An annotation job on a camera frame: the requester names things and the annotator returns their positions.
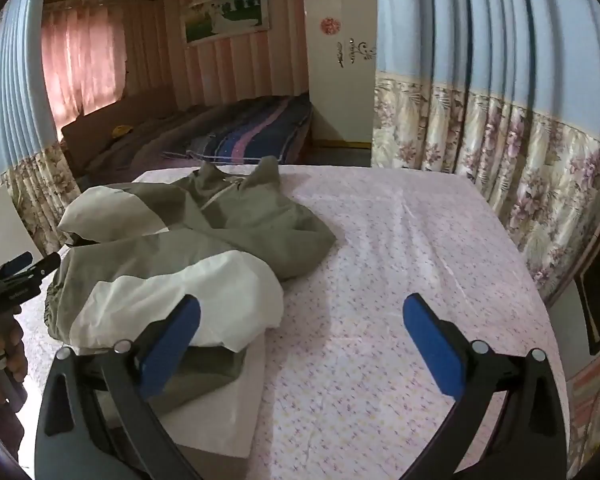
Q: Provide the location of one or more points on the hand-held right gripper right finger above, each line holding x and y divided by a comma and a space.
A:
430, 345

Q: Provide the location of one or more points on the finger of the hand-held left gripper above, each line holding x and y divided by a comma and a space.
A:
44, 266
19, 261

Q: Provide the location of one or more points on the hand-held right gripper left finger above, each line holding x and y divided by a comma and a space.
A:
172, 345

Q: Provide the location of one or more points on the olive and white jacket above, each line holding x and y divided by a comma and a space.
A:
260, 225

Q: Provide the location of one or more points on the person's left hand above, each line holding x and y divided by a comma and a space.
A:
15, 360

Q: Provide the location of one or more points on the white board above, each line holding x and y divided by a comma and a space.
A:
0, 225

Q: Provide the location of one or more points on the floral bedsheet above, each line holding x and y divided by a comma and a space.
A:
405, 240

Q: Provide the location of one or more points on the blue floral curtain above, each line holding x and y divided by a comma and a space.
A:
505, 110
25, 110

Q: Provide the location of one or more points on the yellow toy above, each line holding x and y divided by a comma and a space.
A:
121, 130

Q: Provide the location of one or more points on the brown bed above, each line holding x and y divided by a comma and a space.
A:
140, 135

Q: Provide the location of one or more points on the pink striped cloth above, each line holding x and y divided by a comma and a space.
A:
587, 405

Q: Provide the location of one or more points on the pink curtain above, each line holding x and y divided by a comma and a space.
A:
80, 60

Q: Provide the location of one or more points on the striped dark blanket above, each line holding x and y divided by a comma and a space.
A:
250, 130

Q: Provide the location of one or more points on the white wardrobe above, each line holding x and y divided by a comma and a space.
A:
340, 95

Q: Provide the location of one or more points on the wall poster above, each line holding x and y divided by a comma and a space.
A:
225, 12

